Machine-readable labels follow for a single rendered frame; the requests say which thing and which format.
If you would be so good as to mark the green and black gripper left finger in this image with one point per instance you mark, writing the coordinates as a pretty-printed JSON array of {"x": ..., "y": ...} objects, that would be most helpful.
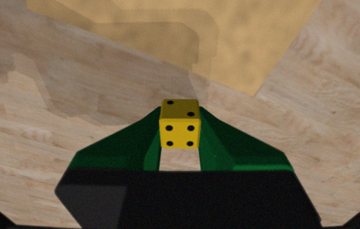
[{"x": 135, "y": 147}]

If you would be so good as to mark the tan flat mat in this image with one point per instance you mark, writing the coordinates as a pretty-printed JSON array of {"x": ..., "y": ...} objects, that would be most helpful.
[{"x": 234, "y": 42}]

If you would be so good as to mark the yellow die with black pips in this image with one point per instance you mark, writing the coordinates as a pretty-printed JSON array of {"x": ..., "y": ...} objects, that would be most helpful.
[{"x": 180, "y": 123}]

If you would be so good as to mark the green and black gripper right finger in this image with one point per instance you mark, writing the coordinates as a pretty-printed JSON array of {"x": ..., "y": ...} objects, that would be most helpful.
[{"x": 235, "y": 149}]

